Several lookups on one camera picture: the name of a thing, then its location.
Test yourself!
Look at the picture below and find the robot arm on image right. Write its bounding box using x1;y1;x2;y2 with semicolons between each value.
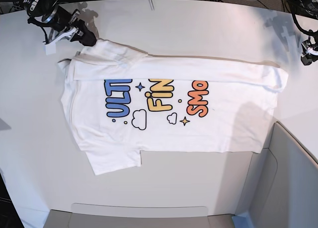
287;0;318;66

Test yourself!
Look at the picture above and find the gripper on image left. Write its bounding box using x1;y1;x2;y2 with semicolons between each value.
43;8;97;46

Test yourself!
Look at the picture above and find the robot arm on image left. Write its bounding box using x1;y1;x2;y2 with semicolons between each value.
23;0;97;50

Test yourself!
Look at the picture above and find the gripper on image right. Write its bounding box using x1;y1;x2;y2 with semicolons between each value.
301;36;318;66

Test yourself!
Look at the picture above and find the white printed t-shirt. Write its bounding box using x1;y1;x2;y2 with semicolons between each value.
58;40;288;175

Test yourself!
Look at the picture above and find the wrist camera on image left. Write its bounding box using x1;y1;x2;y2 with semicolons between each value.
44;42;56;55

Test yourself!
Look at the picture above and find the grey side panel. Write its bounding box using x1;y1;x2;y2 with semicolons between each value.
232;122;318;228

